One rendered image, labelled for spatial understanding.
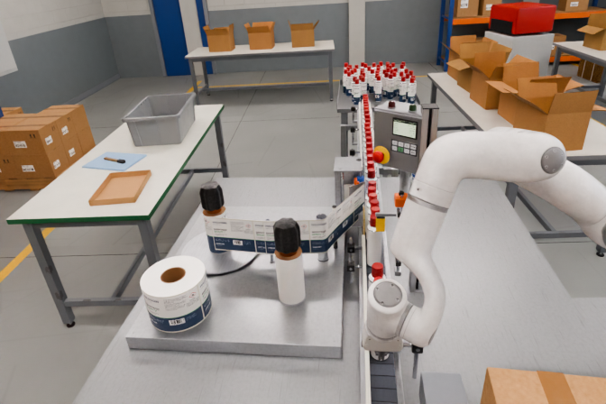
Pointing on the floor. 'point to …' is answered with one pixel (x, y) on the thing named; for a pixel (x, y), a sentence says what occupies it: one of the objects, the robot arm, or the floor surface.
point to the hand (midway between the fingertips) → (381, 352)
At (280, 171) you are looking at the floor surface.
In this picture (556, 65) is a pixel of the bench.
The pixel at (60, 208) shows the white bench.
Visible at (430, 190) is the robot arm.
